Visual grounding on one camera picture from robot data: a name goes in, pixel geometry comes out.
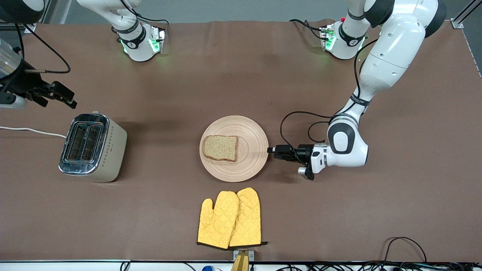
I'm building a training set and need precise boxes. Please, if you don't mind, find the round wooden plate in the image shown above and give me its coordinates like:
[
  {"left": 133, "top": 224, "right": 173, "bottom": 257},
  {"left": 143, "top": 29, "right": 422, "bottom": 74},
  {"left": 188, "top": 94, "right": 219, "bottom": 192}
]
[{"left": 199, "top": 115, "right": 270, "bottom": 183}]

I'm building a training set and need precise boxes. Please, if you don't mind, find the brown toast slice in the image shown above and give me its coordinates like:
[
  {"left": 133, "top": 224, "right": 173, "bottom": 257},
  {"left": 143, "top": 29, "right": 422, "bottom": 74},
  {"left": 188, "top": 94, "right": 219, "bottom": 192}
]
[{"left": 203, "top": 135, "right": 238, "bottom": 162}]

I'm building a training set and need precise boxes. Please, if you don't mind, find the right arm base control box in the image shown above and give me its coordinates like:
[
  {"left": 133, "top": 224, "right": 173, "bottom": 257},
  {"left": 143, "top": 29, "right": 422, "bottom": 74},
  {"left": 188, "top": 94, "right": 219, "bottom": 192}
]
[{"left": 149, "top": 26, "right": 166, "bottom": 54}]

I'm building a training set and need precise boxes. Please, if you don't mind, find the left arm base control box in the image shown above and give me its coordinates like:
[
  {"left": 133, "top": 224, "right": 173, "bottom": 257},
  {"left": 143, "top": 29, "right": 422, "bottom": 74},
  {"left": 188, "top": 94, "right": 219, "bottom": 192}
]
[{"left": 320, "top": 23, "right": 336, "bottom": 51}]

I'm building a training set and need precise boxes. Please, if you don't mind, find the brown table cover sheet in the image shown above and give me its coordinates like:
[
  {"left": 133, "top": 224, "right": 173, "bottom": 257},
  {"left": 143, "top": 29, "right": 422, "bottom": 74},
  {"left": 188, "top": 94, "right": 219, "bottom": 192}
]
[{"left": 0, "top": 20, "right": 482, "bottom": 262}]

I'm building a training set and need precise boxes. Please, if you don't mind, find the yellow quilted oven mitt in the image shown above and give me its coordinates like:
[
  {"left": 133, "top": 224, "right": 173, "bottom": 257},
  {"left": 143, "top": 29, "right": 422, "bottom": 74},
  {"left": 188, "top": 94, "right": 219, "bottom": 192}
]
[
  {"left": 197, "top": 191, "right": 240, "bottom": 250},
  {"left": 229, "top": 187, "right": 268, "bottom": 248}
]

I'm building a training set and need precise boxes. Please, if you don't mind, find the beige chrome two-slot toaster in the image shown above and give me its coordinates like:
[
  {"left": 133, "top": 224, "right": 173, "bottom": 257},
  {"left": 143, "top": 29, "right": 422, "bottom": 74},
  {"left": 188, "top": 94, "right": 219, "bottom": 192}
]
[{"left": 58, "top": 112, "right": 128, "bottom": 183}]

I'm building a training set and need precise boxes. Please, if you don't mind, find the aluminium corner profile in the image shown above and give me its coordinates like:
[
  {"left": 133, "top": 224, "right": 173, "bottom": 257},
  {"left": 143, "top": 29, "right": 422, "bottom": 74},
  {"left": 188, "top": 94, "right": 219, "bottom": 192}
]
[{"left": 451, "top": 0, "right": 482, "bottom": 30}]

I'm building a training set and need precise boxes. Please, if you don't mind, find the white toaster power cord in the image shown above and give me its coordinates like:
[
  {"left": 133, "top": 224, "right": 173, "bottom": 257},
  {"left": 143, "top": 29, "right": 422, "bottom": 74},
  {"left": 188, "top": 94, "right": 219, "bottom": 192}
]
[{"left": 0, "top": 126, "right": 67, "bottom": 139}]

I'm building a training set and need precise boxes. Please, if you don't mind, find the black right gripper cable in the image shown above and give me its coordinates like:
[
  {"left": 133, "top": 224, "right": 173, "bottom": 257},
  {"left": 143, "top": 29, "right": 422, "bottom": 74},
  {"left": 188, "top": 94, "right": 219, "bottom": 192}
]
[{"left": 15, "top": 23, "right": 71, "bottom": 74}]

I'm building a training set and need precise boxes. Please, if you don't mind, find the black right base cable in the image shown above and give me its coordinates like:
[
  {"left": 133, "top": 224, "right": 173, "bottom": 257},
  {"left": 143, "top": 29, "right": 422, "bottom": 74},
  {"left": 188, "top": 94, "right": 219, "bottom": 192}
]
[{"left": 134, "top": 14, "right": 169, "bottom": 29}]

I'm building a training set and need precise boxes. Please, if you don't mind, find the black base cable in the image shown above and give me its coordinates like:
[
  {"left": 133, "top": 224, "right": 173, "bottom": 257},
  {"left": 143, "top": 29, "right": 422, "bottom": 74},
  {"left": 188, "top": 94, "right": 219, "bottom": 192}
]
[
  {"left": 134, "top": 14, "right": 169, "bottom": 29},
  {"left": 289, "top": 19, "right": 324, "bottom": 40}
]

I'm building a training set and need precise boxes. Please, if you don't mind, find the wooden post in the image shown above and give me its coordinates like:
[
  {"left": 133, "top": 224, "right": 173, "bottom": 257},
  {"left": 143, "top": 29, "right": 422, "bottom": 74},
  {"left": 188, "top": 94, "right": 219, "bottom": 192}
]
[{"left": 230, "top": 251, "right": 250, "bottom": 271}]

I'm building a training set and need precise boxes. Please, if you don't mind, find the black looped cable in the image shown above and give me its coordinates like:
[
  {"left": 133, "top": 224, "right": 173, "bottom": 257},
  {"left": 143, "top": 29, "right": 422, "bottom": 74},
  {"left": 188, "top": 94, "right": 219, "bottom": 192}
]
[{"left": 383, "top": 237, "right": 427, "bottom": 264}]

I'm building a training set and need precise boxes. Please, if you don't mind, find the black cable bundle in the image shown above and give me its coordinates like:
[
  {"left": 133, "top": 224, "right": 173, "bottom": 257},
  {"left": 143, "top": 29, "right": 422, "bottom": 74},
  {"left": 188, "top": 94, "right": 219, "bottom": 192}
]
[{"left": 277, "top": 262, "right": 482, "bottom": 271}]

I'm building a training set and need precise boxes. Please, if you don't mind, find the black left base cable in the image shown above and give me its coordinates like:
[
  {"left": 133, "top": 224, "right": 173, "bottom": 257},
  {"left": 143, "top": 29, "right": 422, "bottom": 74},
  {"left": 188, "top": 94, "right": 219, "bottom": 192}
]
[{"left": 289, "top": 19, "right": 324, "bottom": 40}]

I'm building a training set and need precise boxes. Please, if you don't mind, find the aluminium table edge rail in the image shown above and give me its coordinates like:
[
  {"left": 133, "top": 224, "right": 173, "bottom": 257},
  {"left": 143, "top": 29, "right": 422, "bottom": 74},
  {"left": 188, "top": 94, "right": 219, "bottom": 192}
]
[{"left": 0, "top": 259, "right": 482, "bottom": 271}]

